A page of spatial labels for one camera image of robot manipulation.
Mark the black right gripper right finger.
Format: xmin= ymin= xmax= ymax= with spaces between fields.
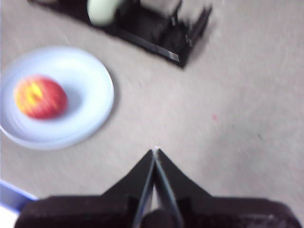
xmin=155 ymin=149 xmax=301 ymax=228

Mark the blue bar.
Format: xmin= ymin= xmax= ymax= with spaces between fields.
xmin=0 ymin=179 xmax=39 ymax=211

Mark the red yellow apple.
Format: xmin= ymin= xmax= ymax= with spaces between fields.
xmin=13 ymin=75 xmax=68 ymax=120

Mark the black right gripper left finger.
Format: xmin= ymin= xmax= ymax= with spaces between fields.
xmin=14 ymin=149 xmax=157 ymax=228

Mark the pale green plate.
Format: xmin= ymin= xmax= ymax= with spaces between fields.
xmin=87 ymin=0 xmax=119 ymax=26

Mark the black plate rack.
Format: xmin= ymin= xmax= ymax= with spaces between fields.
xmin=28 ymin=0 xmax=213 ymax=69

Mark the blue plate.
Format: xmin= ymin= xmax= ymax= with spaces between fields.
xmin=0 ymin=46 xmax=115 ymax=151

